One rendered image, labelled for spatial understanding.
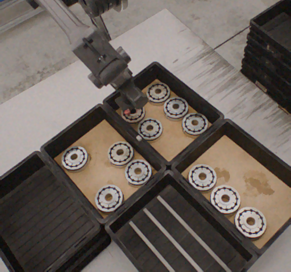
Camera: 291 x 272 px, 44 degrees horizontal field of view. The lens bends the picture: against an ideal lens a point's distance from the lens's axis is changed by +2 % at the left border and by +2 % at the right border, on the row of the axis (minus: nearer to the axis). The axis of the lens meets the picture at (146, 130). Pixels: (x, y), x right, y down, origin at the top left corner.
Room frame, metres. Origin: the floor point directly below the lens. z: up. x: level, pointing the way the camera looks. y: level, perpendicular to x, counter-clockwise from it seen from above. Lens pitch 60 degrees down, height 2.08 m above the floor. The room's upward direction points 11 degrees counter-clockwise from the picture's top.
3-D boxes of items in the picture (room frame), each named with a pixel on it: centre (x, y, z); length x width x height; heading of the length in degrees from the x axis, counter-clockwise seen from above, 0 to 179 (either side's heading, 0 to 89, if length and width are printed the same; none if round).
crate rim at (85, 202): (0.59, 0.18, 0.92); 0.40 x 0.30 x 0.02; 32
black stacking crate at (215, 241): (0.25, -0.03, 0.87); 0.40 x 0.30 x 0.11; 32
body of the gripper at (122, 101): (0.81, 0.04, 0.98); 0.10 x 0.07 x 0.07; 115
